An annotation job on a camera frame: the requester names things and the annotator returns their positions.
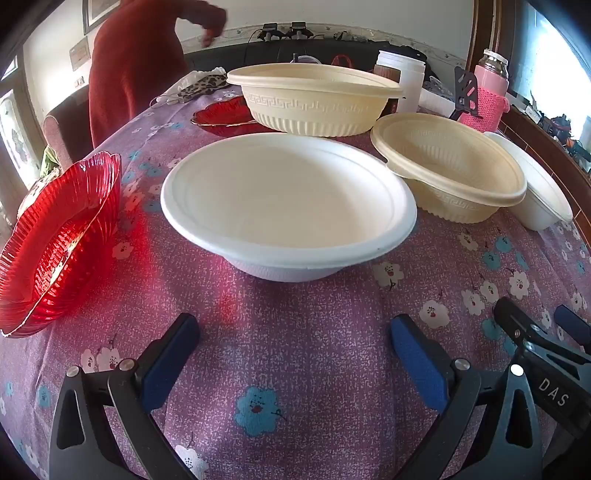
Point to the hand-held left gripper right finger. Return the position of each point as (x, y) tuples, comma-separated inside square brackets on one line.
[(420, 364)]

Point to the small red glass plate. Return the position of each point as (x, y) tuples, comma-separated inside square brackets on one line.
[(221, 117)]

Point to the large red glass plate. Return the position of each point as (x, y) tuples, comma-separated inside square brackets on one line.
[(55, 249)]

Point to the purple floral tablecloth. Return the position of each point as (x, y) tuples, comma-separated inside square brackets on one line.
[(295, 346)]

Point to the large cream patterned bowl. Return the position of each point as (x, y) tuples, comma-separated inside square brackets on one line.
[(314, 106)]

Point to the small wall plaque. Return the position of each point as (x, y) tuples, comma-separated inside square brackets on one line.
[(78, 53)]

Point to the small cream patterned bowl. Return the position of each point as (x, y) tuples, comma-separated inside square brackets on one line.
[(443, 152)]

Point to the dark framed wall picture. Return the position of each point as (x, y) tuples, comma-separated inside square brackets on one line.
[(99, 14)]

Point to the black sofa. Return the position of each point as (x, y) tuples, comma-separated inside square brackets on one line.
[(258, 53)]

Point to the brown armchair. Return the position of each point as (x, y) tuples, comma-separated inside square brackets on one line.
[(64, 124)]

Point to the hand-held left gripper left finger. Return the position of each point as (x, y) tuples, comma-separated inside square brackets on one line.
[(171, 355)]

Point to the bottle with pink knitted sleeve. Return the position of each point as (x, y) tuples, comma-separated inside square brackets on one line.
[(489, 101)]

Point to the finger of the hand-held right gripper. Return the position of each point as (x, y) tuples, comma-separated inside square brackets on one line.
[(517, 321), (570, 321)]

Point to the large white bowl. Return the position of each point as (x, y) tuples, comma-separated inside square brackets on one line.
[(286, 198)]

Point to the white paper box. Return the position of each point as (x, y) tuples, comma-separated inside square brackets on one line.
[(434, 99)]

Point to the small white bowl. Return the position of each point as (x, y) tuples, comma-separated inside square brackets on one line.
[(540, 194)]

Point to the white plastic jar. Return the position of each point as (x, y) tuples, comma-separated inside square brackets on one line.
[(411, 83)]

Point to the leopard print cloth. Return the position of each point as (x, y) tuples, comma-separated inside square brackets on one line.
[(203, 86)]

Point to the black phone stand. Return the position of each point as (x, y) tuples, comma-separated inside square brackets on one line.
[(466, 92)]

